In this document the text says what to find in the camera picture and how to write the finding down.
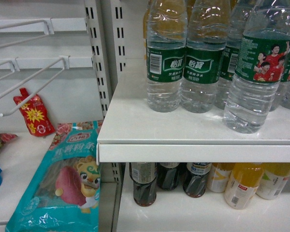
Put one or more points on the teal noodle snack bag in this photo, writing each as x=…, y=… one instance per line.
x=64, y=193

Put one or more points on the white display hook upper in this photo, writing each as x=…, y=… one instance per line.
x=46, y=24

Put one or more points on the yellow green label bottle lower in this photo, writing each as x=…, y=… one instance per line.
x=274, y=179

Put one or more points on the red sauce pouch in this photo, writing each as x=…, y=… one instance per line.
x=35, y=116

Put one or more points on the water bottle barcode right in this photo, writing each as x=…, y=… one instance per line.
x=230, y=53

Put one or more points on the water bottle green label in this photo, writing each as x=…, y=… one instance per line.
x=264, y=49

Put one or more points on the water bottle barcode front left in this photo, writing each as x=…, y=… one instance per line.
x=165, y=52

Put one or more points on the white yellow bottle lower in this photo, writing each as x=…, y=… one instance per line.
x=219, y=176

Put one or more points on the dark tea bottle middle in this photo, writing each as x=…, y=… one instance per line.
x=168, y=175

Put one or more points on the orange juice bottle lower front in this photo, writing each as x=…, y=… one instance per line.
x=243, y=183

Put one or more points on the dark tea bottle blue label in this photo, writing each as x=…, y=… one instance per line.
x=195, y=180

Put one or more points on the water bottle barcode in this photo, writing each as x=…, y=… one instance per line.
x=165, y=52
x=230, y=53

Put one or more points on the white slotted shelf upright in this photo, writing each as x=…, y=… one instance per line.
x=98, y=39

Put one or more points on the yellow juice bottle back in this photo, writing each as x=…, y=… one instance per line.
x=145, y=21

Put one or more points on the water bottle logo label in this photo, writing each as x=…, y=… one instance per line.
x=206, y=40

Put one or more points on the dark tea bottle front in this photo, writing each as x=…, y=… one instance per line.
x=144, y=176

